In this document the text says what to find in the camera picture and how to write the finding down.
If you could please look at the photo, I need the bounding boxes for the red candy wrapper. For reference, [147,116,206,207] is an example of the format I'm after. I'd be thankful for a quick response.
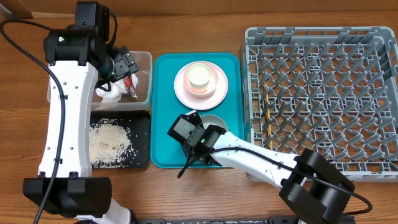
[124,73,138,98]

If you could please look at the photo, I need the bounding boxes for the white bowl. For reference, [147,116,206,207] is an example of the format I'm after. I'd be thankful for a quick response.
[200,114,228,130]

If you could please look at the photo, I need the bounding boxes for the white napkin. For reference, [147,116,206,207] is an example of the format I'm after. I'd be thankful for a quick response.
[96,79,133,103]

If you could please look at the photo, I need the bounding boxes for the cream paper cup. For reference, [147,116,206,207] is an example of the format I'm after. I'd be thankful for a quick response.
[187,63,211,88]

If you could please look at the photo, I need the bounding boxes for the wooden chopstick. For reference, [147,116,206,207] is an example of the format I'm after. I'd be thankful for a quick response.
[264,83,270,121]
[267,118,273,150]

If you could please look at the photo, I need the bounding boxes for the white rice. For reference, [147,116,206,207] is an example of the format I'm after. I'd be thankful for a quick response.
[89,118,136,169]

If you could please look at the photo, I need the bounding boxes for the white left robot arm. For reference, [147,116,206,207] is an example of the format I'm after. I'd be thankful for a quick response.
[23,1,138,223]

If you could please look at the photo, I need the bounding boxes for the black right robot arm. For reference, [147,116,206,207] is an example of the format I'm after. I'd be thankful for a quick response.
[167,111,354,223]

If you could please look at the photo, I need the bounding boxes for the grey dishwasher rack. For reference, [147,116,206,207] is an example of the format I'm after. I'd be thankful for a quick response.
[241,26,397,182]

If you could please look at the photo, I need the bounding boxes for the clear plastic bin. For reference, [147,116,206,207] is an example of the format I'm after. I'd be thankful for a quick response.
[49,51,153,111]

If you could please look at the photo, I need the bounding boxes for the teal serving tray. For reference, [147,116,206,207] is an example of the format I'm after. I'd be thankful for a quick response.
[150,53,244,169]

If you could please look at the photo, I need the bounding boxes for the pink plate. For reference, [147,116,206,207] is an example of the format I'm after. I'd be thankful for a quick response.
[174,61,229,110]

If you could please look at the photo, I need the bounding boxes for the pink bowl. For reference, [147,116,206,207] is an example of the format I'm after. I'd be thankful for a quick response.
[183,62,218,97]

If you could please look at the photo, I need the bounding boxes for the black plastic tray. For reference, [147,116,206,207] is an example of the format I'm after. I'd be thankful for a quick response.
[90,111,151,169]

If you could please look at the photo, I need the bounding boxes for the black mounting rail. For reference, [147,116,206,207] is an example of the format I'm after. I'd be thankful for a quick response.
[136,215,355,224]

